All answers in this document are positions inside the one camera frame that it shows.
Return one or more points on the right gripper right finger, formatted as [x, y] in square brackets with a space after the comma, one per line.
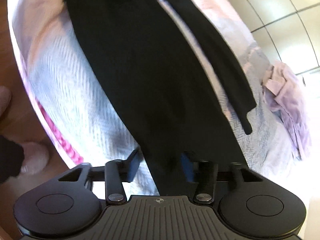
[202, 173]

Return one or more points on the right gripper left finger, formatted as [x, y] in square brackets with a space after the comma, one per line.
[118, 172]

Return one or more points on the black trousers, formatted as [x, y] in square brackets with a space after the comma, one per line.
[156, 85]

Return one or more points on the pink and grey bedspread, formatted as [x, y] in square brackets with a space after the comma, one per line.
[81, 121]

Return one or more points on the lilac pillow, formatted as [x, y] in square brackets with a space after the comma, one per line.
[284, 95]

